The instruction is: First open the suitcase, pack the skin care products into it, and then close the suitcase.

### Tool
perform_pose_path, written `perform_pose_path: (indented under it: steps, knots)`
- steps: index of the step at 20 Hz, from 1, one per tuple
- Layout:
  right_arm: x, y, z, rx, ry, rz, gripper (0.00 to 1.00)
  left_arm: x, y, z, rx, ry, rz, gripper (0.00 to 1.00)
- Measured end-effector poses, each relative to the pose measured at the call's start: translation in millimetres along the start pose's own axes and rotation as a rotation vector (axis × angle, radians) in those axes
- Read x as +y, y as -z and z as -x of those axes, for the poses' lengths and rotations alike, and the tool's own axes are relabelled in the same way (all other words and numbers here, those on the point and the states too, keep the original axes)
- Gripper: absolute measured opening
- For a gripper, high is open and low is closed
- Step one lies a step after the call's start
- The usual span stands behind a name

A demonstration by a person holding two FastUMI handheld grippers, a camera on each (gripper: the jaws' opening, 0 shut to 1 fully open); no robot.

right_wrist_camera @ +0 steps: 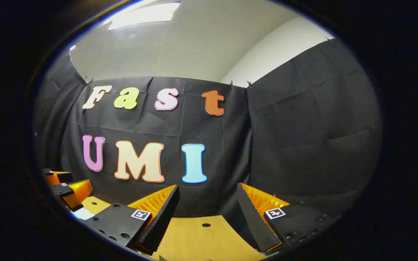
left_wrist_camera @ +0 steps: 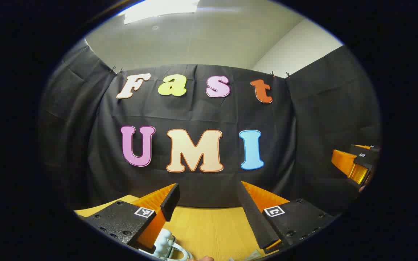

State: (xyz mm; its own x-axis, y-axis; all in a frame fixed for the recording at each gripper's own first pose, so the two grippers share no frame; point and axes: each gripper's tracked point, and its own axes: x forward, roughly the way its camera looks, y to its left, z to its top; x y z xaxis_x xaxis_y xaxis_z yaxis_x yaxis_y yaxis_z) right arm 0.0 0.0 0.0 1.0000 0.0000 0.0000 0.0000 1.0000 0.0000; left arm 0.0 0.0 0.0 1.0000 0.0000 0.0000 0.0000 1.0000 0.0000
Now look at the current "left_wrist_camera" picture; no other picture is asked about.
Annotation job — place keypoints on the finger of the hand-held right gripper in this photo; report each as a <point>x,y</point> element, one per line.
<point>345,161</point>
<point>367,151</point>

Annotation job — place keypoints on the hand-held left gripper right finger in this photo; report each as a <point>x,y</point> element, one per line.
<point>252,217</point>

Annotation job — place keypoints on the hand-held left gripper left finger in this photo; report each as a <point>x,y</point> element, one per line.
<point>171,203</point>

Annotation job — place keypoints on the green skin care sachet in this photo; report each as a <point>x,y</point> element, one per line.
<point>253,255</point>

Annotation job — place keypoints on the light blue suitcase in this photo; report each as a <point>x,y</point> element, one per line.
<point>165,241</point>

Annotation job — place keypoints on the black backdrop cloth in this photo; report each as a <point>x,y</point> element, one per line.
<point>303,127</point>

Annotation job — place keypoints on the ceiling light panel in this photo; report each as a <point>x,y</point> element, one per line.
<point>158,9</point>

